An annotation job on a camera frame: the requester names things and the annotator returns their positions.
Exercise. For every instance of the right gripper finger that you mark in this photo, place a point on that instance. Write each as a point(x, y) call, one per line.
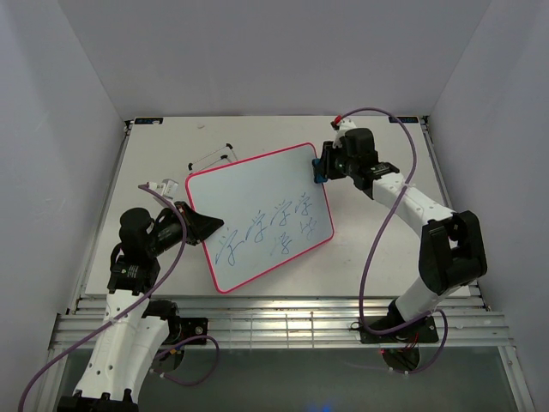
point(322, 174)
point(326, 155)

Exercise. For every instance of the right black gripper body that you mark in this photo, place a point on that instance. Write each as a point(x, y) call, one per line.
point(342, 166)

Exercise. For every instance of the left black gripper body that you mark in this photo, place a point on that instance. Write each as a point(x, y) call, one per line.
point(169, 233)

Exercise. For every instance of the blue bone-shaped eraser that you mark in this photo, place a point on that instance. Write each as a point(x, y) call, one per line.
point(314, 164)

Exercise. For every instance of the pink framed whiteboard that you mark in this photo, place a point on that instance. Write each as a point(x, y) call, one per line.
point(273, 212)

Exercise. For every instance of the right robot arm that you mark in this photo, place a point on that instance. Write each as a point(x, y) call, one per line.
point(451, 248)

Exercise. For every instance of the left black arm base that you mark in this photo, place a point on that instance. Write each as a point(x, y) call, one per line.
point(183, 328)

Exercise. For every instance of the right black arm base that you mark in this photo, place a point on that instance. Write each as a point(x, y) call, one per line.
point(423, 331)

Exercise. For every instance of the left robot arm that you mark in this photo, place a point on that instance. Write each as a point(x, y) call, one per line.
point(138, 331)

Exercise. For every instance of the right blue corner label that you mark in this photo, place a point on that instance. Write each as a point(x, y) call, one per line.
point(404, 120)

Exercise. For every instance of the blue corner label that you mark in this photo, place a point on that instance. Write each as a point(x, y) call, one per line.
point(404, 120)
point(146, 121)

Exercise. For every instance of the left blue corner label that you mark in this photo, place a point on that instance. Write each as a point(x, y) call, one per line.
point(146, 121)

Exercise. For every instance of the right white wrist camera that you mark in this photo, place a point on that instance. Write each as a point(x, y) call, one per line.
point(341, 126)

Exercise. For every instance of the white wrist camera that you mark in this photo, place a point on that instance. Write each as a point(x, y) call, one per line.
point(165, 190)
point(341, 126)

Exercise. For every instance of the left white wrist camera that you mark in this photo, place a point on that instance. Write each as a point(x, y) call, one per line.
point(165, 190)

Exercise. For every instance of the black wire whiteboard stand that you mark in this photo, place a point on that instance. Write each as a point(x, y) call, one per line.
point(218, 157)

